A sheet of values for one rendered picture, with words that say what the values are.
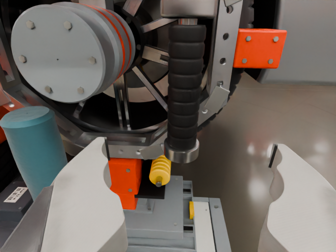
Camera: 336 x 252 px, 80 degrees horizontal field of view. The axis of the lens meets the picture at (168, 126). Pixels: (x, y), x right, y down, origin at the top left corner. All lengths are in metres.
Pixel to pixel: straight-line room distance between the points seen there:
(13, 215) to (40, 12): 0.58
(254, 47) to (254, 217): 0.95
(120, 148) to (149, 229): 0.39
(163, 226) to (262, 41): 0.67
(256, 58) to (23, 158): 0.48
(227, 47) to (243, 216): 0.95
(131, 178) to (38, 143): 0.24
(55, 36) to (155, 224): 0.70
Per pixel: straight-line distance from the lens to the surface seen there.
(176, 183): 0.98
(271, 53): 0.46
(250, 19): 0.53
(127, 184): 0.58
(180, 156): 0.24
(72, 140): 0.57
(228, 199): 1.27
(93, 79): 0.31
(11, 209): 0.74
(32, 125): 0.43
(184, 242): 0.89
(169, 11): 0.20
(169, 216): 0.86
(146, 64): 0.69
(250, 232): 1.16
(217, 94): 0.45
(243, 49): 0.44
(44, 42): 0.33
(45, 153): 0.46
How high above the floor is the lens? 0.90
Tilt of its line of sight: 28 degrees down
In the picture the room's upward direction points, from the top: 1 degrees clockwise
